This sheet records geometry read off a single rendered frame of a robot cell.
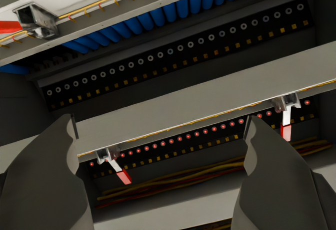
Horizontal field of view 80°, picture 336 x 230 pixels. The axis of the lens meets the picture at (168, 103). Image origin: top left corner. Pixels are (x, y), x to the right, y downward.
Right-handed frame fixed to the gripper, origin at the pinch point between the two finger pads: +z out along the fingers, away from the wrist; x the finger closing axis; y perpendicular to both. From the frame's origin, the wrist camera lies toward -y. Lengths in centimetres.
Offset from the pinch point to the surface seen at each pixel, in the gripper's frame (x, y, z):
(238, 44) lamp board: 14.3, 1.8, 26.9
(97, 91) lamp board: -12.7, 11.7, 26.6
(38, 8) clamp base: -14.1, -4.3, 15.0
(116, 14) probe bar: -5.8, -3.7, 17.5
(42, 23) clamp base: -13.5, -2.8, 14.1
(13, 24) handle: -14.1, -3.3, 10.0
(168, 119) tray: 1.1, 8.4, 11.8
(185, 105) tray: 3.3, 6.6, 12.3
